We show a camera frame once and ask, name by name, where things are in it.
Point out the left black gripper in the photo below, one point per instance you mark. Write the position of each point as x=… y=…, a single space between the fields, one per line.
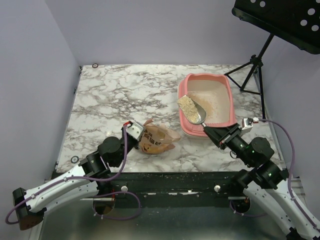
x=136 y=146

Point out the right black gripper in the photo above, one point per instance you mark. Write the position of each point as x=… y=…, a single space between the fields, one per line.
x=226 y=136

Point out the orange cat litter bag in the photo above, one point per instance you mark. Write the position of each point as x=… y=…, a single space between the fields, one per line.
x=157 y=138

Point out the silver metal scoop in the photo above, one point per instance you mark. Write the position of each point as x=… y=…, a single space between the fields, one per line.
x=202 y=114

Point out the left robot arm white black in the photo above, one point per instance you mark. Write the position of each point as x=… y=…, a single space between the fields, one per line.
x=86 y=179

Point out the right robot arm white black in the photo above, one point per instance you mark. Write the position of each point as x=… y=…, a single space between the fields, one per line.
x=266 y=184

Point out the pink litter box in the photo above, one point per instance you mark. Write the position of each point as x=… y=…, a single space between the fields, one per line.
x=213 y=93

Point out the litter granules pile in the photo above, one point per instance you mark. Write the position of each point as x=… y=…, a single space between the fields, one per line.
x=189 y=109

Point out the black music stand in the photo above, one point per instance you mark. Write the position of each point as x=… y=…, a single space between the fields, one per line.
x=294 y=21

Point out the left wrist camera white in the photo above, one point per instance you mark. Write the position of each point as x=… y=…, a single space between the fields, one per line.
x=135 y=130

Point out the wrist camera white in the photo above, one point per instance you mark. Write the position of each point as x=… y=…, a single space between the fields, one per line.
x=248 y=123
x=135 y=130

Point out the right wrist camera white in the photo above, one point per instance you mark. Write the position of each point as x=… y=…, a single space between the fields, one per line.
x=248 y=123

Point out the black table front rail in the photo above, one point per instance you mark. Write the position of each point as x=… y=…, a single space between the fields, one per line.
x=167 y=190

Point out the small round ring marker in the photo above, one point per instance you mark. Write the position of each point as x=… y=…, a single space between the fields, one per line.
x=95 y=65

